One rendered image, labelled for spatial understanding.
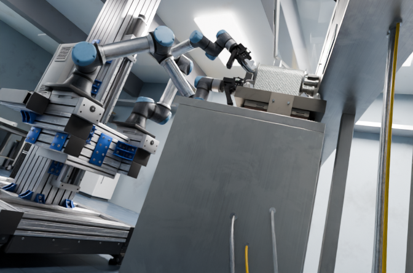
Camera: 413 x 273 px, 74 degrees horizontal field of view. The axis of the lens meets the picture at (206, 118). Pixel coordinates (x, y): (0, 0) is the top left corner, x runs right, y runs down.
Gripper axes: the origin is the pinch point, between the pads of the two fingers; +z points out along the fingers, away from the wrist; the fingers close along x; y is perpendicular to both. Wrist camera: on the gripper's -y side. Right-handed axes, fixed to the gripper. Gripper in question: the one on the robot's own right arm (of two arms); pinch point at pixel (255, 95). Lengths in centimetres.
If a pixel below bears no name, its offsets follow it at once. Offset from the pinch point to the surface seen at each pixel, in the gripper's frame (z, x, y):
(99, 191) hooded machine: -320, 380, -92
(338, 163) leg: 47, 13, -23
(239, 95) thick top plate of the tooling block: -4.0, -19.9, -10.9
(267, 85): 5.1, -0.3, 6.9
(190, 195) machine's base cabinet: -11, -26, -60
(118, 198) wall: -301, 432, -95
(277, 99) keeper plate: 13.4, -22.0, -10.4
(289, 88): 16.4, -0.3, 7.1
